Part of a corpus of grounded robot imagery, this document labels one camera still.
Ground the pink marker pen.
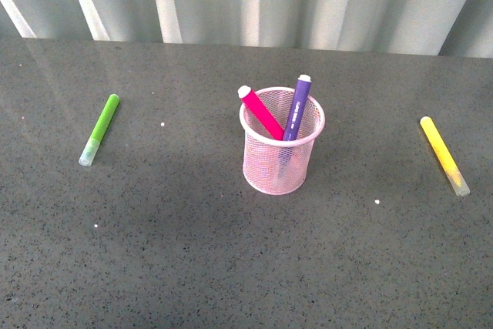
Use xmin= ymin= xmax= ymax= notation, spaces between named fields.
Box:
xmin=238 ymin=86 xmax=284 ymax=140

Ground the purple marker pen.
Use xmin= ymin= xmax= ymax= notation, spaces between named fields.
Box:
xmin=277 ymin=74 xmax=313 ymax=182

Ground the pink mesh pen cup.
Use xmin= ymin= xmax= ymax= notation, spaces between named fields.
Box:
xmin=240 ymin=87 xmax=325 ymax=195

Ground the green marker pen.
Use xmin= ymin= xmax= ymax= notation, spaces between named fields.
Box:
xmin=79 ymin=94 xmax=120 ymax=166

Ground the yellow marker pen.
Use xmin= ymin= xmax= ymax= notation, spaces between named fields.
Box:
xmin=420 ymin=116 xmax=470 ymax=196

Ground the white pleated curtain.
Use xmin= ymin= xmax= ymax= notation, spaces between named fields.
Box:
xmin=1 ymin=0 xmax=492 ymax=58

